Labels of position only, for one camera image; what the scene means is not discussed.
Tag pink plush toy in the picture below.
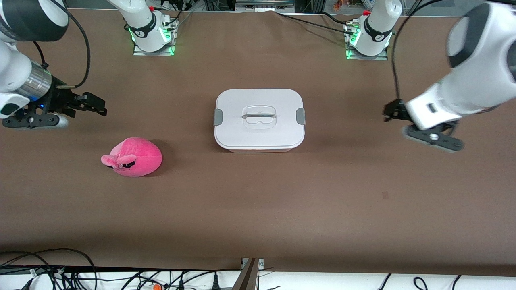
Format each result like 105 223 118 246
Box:
101 137 163 178

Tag white box lid grey latches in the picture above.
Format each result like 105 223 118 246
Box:
214 89 306 151

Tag pink plastic storage box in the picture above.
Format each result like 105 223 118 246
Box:
226 146 293 153

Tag colourful background toys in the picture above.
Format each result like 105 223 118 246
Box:
332 0 364 11

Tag brown table mat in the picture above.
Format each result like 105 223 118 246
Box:
0 8 516 278

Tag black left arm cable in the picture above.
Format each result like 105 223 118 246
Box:
391 0 444 101

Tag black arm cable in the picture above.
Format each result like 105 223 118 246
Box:
391 0 444 101
32 8 91 89

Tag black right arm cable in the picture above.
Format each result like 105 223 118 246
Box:
32 8 91 89

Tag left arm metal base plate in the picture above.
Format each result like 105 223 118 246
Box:
345 22 389 61

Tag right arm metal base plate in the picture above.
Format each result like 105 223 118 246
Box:
132 18 175 56

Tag black cable across mat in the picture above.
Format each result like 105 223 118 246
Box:
275 11 359 37

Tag black looped cable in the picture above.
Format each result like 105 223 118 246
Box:
0 248 98 290

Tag aluminium frame bracket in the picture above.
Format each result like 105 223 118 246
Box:
241 258 265 290

